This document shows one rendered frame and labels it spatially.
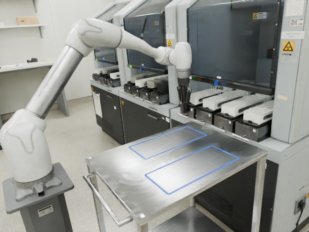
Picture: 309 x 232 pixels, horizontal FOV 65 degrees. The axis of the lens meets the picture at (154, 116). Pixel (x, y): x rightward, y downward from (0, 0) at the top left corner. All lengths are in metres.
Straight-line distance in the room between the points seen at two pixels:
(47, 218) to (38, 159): 0.27
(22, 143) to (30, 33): 3.74
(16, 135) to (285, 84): 1.17
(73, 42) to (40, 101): 0.32
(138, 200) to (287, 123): 0.83
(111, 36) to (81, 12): 3.77
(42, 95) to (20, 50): 3.45
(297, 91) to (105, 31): 0.90
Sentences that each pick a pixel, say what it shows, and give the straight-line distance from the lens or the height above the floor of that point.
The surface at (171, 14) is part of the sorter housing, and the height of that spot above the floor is 1.38.
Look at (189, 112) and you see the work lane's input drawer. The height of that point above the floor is 0.77.
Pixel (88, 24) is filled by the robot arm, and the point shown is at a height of 1.34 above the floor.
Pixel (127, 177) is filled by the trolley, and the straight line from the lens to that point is 0.90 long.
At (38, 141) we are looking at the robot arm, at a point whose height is 0.91.
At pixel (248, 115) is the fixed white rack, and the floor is 0.85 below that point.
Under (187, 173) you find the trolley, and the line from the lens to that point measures 0.90.
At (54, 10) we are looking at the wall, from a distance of 4.82.
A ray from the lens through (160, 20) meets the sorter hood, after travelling 1.88.
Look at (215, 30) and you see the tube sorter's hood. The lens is 1.49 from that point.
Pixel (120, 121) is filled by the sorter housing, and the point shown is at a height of 0.37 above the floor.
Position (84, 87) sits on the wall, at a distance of 4.99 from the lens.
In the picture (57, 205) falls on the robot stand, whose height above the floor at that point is 0.61.
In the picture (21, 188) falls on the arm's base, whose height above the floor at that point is 0.73.
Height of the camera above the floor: 1.32
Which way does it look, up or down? 20 degrees down
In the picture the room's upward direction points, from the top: 4 degrees counter-clockwise
